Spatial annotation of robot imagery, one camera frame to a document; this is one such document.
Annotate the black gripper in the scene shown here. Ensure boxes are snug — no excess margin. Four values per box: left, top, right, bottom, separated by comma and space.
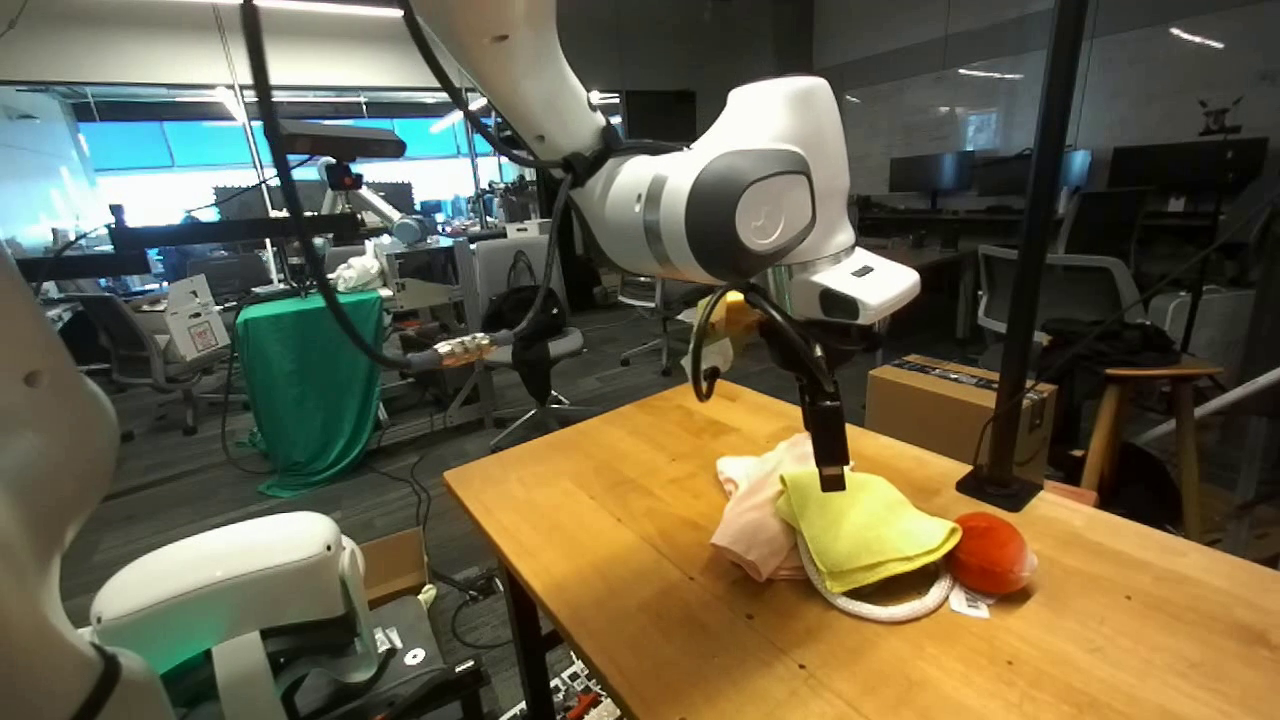
778, 311, 855, 496

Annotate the yellow-green cloth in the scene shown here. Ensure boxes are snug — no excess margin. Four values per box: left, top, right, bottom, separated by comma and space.
771, 463, 963, 600

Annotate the peach t-shirt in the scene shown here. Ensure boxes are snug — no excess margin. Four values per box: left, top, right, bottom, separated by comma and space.
708, 433, 855, 588

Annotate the white rope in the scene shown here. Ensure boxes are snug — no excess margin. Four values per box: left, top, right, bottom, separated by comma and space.
798, 544, 959, 629

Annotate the cardboard box with black tape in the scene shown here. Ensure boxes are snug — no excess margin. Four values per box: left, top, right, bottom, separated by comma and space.
861, 353, 1061, 476

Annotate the black pole with base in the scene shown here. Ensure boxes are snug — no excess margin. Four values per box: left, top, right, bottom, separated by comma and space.
953, 0, 1091, 515

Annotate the white-backed office chair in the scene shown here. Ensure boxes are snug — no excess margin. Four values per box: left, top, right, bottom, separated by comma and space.
971, 245, 1153, 353

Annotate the black computer monitor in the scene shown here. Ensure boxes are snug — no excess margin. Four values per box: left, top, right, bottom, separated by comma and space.
889, 148, 978, 201
1103, 137, 1272, 205

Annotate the black bag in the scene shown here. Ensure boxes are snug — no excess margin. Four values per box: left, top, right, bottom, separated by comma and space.
1038, 317, 1183, 405

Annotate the black office chair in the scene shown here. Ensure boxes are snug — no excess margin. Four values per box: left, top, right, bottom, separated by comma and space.
475, 280, 594, 454

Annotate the wooden stool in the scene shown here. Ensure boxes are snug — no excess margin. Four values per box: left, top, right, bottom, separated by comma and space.
1078, 364, 1223, 541

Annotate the black metal table leg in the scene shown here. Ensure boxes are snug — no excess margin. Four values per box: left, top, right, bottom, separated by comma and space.
497, 563, 562, 720

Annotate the small brown box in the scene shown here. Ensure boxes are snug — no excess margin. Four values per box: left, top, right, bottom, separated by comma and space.
356, 524, 433, 607

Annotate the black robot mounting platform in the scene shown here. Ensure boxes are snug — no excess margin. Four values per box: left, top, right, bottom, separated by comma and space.
266, 592, 492, 720

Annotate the green draped cloth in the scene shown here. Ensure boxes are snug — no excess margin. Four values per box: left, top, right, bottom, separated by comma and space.
231, 287, 394, 500

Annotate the yellowish wrist camera box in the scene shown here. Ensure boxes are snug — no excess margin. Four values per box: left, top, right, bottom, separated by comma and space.
688, 287, 767, 385

